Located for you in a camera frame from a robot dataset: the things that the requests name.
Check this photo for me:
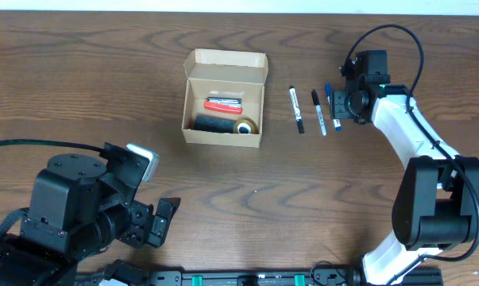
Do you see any blue-capped white marker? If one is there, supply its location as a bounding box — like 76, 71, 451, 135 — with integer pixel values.
324, 83, 342, 131

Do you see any blue whiteboard eraser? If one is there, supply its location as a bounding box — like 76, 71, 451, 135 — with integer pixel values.
194, 115, 236, 133

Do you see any yellow tape roll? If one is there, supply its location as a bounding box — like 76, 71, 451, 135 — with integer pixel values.
233, 118, 258, 134

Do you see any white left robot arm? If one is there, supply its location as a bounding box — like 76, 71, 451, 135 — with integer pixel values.
0, 151, 149, 285

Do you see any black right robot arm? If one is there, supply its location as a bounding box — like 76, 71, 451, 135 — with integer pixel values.
182, 48, 479, 285

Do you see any thin black-capped marker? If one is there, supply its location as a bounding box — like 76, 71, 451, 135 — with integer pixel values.
311, 90, 327, 137

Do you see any black-capped white marker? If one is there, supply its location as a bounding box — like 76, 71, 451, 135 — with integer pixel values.
289, 86, 304, 133

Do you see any open cardboard box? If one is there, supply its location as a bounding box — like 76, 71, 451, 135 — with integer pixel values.
181, 48, 268, 148

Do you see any black mounting rail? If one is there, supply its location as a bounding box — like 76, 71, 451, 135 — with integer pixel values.
75, 260, 444, 286

